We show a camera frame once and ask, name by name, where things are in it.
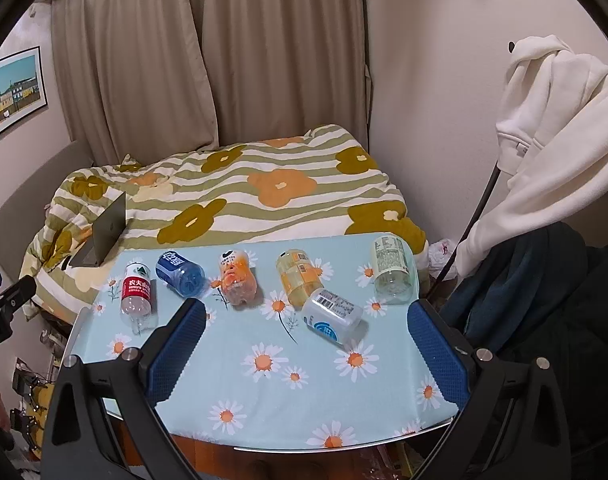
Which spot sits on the pale green label clear cup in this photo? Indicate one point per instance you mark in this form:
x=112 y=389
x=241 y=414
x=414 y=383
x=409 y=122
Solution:
x=393 y=279

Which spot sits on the yellow label clear cup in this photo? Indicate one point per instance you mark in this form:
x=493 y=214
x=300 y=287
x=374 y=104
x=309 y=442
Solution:
x=298 y=276

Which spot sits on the striped floral bed duvet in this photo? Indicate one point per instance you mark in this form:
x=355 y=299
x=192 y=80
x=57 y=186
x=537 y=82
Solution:
x=322 y=183

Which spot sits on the beige curtain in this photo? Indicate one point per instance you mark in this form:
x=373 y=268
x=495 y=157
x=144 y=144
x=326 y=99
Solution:
x=152 y=78

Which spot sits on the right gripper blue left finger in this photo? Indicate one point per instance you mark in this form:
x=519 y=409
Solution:
x=79 y=441

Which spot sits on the white plastic bag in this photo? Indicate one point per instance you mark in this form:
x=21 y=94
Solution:
x=439 y=254

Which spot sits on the orange label clear cup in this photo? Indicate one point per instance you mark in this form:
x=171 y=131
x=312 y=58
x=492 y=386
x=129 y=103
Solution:
x=237 y=280

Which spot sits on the dark blue garment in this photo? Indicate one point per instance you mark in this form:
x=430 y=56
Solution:
x=543 y=293

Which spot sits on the red label clear cup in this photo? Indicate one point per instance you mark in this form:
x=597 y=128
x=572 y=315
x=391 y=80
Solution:
x=135 y=301

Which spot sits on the white blue label cup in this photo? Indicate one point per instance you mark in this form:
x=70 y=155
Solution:
x=331 y=316

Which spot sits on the black stand pole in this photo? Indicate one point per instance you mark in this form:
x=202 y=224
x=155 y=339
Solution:
x=477 y=213

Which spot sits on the white hoodie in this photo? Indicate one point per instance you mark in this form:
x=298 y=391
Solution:
x=552 y=131

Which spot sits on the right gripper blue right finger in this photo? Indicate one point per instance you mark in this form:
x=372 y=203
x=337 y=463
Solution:
x=510 y=422

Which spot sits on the blue plastic cup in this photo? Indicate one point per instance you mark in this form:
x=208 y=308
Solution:
x=180 y=274

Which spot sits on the grey laptop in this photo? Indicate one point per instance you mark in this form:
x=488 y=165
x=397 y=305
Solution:
x=106 y=231

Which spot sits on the light blue daisy tablecloth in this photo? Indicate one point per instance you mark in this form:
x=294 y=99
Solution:
x=261 y=379

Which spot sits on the grey bed headboard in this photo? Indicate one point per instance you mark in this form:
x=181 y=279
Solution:
x=23 y=214

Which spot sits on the framed houses picture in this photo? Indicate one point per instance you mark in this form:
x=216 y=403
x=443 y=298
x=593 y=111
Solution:
x=22 y=89

